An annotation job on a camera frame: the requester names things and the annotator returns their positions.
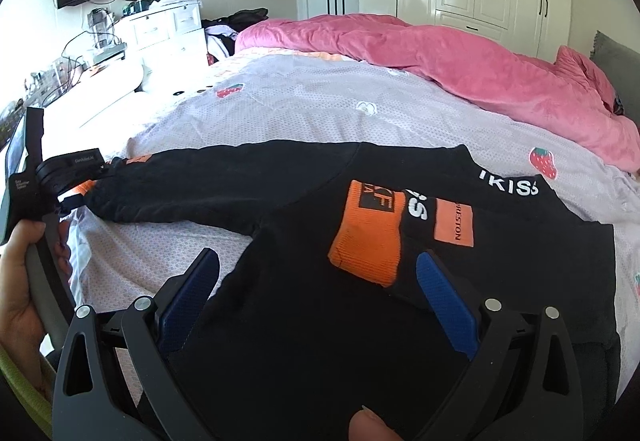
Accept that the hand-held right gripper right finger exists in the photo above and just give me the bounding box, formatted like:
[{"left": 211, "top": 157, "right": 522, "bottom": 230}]
[{"left": 415, "top": 248, "right": 591, "bottom": 441}]

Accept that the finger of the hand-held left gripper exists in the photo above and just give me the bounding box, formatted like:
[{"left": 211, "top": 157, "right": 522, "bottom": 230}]
[{"left": 59, "top": 178, "right": 97, "bottom": 218}]

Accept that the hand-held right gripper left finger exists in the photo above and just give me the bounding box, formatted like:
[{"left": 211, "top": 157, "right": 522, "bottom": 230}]
[{"left": 52, "top": 248, "right": 221, "bottom": 441}]

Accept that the black sweatshirt with orange cuffs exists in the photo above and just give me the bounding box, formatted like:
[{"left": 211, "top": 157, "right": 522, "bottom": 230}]
[{"left": 82, "top": 141, "right": 623, "bottom": 441}]

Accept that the pile of dark clothes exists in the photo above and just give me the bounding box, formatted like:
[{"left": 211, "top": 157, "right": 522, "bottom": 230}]
[{"left": 202, "top": 8, "right": 271, "bottom": 64}]

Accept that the person's left hand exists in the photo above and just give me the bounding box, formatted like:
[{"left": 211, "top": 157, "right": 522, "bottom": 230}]
[{"left": 0, "top": 220, "right": 73, "bottom": 339}]

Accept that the person's right hand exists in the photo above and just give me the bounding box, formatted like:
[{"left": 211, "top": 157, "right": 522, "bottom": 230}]
[{"left": 348, "top": 408, "right": 398, "bottom": 441}]

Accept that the white pillow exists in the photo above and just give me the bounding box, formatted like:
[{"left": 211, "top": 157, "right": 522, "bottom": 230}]
[{"left": 42, "top": 56, "right": 146, "bottom": 132}]

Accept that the clear plastic appliance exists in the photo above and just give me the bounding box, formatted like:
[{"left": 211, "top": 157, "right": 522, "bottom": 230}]
[{"left": 87, "top": 8, "right": 119, "bottom": 53}]

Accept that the white chest of drawers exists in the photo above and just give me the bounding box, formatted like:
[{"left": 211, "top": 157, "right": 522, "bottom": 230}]
[{"left": 117, "top": 0, "right": 208, "bottom": 67}]

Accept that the lilac strawberry-print bed sheet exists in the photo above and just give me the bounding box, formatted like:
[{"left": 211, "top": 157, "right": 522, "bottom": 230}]
[{"left": 60, "top": 48, "right": 640, "bottom": 417}]

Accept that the pink comforter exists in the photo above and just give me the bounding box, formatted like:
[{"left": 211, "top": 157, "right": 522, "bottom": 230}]
[{"left": 235, "top": 14, "right": 640, "bottom": 172}]

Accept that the grey quilted headboard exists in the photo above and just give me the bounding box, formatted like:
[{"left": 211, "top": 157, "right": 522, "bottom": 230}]
[{"left": 590, "top": 31, "right": 640, "bottom": 122}]

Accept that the yellow-green strap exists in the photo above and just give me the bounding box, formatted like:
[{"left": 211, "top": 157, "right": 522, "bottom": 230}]
[{"left": 0, "top": 341, "right": 53, "bottom": 427}]

